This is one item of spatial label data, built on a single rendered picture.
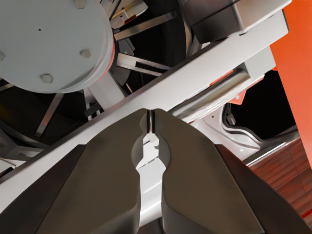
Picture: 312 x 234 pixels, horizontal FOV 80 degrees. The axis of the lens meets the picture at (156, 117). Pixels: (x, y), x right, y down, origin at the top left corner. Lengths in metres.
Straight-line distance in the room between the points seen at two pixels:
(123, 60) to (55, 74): 0.26
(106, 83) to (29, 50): 0.17
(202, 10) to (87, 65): 0.13
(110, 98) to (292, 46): 0.42
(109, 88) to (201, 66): 0.22
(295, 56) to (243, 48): 0.35
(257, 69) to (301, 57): 0.33
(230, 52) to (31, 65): 0.20
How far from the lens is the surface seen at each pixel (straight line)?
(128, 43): 0.89
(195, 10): 0.23
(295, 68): 0.57
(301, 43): 0.53
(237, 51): 0.21
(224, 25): 0.20
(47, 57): 0.23
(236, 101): 0.45
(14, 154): 0.47
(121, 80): 0.92
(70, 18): 0.23
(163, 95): 0.18
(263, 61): 0.23
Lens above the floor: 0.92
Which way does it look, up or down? 19 degrees up
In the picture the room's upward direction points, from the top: 148 degrees clockwise
